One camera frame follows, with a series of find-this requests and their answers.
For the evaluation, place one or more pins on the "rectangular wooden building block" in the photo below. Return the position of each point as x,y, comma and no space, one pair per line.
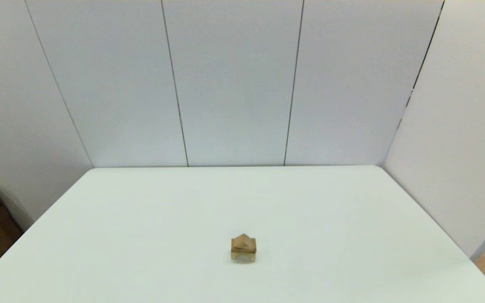
243,250

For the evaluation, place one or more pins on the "triangular wooden building block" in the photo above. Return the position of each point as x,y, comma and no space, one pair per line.
243,241

